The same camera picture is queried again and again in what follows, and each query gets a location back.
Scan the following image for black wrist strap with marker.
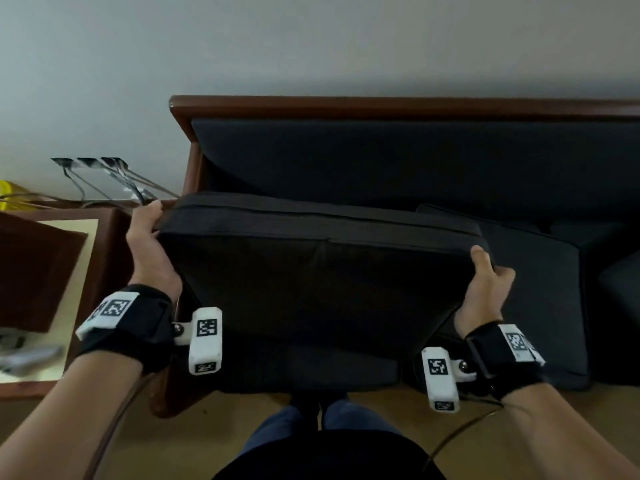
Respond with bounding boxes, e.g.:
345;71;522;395
75;284;176;374
465;322;549;401

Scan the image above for person's left forearm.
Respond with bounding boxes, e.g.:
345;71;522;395
0;346;146;480

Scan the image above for blue jeans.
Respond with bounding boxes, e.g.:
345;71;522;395
239;395;404;461

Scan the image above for person's right forearm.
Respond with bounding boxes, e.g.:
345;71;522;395
500;382;640;480

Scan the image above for dark sofa back cushion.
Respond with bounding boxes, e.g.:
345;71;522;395
191;118;640;231

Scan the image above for wooden sofa frame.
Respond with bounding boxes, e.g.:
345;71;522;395
149;95;640;419

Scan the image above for yellow object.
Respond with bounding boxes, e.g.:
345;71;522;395
0;180;41;211

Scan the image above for person's right hand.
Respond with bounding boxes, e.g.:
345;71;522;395
452;245;517;340

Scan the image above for dark sofa seat cushion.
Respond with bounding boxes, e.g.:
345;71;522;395
549;220;640;386
402;204;594;391

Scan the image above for black shirt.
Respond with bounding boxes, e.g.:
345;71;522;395
212;429;447;480

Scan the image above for black seat cushion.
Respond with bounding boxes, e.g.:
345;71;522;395
155;191;494;395

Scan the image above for brown wrist cable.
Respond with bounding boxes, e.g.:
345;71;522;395
422;399;505;476
89;373;157;480

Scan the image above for grey object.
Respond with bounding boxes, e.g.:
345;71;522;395
0;334;65;376

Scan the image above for wooden side table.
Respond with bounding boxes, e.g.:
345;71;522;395
0;199;173;401

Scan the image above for bundle of plugs and cables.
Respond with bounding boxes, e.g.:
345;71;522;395
50;156;182;207

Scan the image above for white wrist camera with marker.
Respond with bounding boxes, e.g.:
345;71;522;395
172;307;224;376
421;347;479;413

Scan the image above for person's left hand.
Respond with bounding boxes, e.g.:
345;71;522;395
125;199;184;301

